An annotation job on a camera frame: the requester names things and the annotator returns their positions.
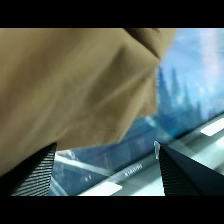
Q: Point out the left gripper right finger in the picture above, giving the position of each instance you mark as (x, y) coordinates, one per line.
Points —
(186, 176)

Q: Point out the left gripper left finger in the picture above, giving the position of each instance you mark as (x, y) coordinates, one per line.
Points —
(35, 175)

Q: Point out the tan garment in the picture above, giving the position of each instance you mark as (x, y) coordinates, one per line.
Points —
(73, 90)

